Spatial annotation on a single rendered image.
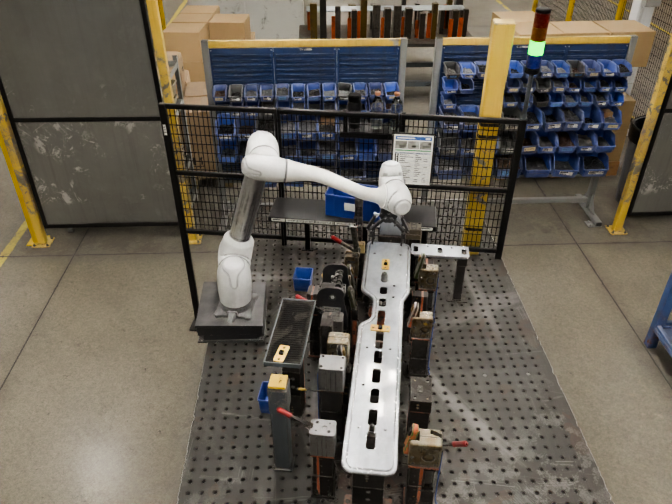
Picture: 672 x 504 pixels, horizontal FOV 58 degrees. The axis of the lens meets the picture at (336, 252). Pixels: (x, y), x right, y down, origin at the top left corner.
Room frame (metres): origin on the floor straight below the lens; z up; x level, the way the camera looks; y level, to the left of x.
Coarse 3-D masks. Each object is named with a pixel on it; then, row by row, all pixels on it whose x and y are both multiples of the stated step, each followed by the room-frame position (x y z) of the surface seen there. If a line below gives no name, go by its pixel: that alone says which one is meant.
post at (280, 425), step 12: (288, 384) 1.49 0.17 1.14; (276, 396) 1.45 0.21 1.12; (288, 396) 1.48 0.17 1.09; (276, 408) 1.45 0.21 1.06; (288, 408) 1.47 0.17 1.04; (276, 420) 1.46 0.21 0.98; (288, 420) 1.48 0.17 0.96; (276, 432) 1.46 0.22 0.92; (288, 432) 1.47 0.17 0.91; (276, 444) 1.46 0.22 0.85; (288, 444) 1.46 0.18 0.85; (276, 456) 1.46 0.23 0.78; (288, 456) 1.46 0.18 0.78; (276, 468) 1.46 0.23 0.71; (288, 468) 1.46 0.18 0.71
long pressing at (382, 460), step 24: (408, 264) 2.40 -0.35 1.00; (408, 288) 2.21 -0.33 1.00; (360, 336) 1.88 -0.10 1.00; (384, 336) 1.89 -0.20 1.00; (360, 360) 1.75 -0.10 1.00; (384, 360) 1.75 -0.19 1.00; (360, 384) 1.62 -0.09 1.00; (384, 384) 1.62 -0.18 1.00; (360, 408) 1.50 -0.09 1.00; (384, 408) 1.50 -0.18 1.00; (360, 432) 1.39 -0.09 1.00; (384, 432) 1.39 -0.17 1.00; (360, 456) 1.29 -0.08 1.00; (384, 456) 1.29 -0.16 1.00
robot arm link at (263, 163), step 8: (256, 152) 2.34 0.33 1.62; (264, 152) 2.34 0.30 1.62; (272, 152) 2.36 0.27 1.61; (248, 160) 2.29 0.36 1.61; (256, 160) 2.29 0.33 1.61; (264, 160) 2.29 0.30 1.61; (272, 160) 2.30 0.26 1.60; (280, 160) 2.31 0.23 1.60; (248, 168) 2.27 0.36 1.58; (256, 168) 2.27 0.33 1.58; (264, 168) 2.27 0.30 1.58; (272, 168) 2.28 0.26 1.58; (280, 168) 2.28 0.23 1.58; (248, 176) 2.28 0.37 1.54; (256, 176) 2.27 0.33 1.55; (264, 176) 2.27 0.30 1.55; (272, 176) 2.27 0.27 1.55; (280, 176) 2.28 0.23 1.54
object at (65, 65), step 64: (0, 0) 4.09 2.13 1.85; (64, 0) 4.09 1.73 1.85; (128, 0) 4.10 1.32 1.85; (0, 64) 4.09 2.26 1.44; (64, 64) 4.09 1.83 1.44; (128, 64) 4.10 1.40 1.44; (0, 128) 4.05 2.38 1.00; (64, 128) 4.09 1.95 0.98; (128, 128) 4.11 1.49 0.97; (64, 192) 4.09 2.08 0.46; (128, 192) 4.12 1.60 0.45
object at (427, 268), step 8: (424, 264) 2.34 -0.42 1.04; (432, 264) 2.34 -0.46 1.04; (424, 272) 2.30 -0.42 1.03; (432, 272) 2.29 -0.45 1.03; (424, 280) 2.29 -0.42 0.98; (432, 280) 2.30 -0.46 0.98; (424, 288) 2.30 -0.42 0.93; (432, 288) 2.29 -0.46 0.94; (432, 296) 2.30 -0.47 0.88; (432, 304) 2.33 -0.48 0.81
